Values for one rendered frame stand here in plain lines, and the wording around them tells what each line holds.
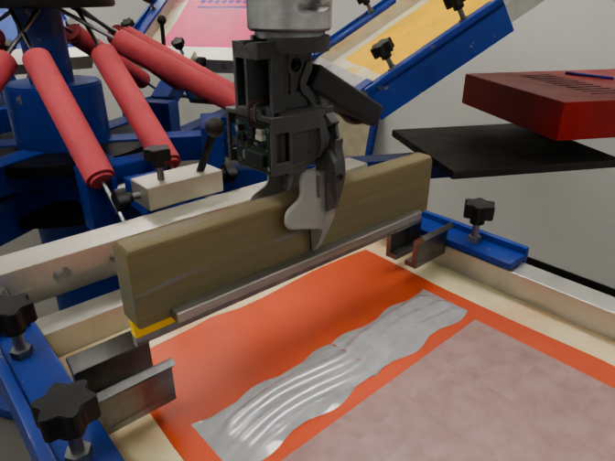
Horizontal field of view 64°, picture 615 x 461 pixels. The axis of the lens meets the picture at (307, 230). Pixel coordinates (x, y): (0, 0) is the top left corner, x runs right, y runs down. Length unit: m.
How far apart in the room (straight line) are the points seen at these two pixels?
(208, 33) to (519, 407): 1.64
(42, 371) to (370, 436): 0.31
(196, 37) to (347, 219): 1.44
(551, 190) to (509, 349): 2.03
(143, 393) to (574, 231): 2.35
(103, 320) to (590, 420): 0.52
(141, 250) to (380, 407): 0.27
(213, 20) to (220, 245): 1.57
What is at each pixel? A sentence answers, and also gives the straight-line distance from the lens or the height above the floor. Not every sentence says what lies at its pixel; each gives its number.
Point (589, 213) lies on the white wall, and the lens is 2.58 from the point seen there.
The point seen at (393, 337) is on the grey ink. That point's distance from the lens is 0.60.
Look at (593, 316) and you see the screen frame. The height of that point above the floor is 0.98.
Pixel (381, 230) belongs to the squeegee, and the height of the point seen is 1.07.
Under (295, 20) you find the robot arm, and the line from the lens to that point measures 0.44.
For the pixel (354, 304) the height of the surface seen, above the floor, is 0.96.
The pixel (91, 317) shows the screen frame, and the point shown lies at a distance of 0.62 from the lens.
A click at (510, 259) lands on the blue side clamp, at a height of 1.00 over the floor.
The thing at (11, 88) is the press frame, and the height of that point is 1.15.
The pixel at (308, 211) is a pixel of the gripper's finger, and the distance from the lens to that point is 0.49.
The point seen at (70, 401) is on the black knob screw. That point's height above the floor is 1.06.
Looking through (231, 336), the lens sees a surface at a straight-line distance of 0.61.
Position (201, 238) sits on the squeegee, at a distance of 0.44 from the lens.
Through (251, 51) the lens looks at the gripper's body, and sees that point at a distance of 0.44.
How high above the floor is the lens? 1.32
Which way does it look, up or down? 26 degrees down
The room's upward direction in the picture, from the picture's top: straight up
